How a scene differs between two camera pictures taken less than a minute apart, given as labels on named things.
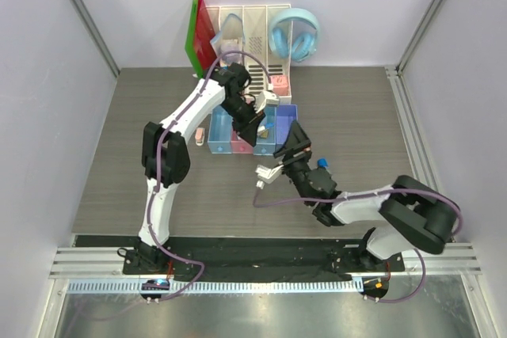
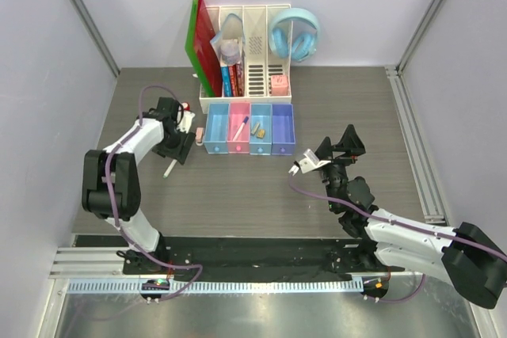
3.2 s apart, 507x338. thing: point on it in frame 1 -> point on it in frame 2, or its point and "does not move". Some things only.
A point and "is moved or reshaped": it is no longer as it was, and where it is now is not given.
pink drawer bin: x=239 y=145 is moved or reshaped
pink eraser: x=200 y=136 does not move
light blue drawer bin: x=220 y=131 does not move
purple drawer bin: x=286 y=115 does not move
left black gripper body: x=244 y=115 -> x=177 y=146
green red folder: x=200 y=32 does not move
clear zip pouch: x=230 y=38 does not move
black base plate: x=216 y=256 does not move
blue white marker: x=262 y=127 is moved or reshaped
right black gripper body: x=301 y=155 -> x=349 y=157
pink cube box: x=280 y=84 does not move
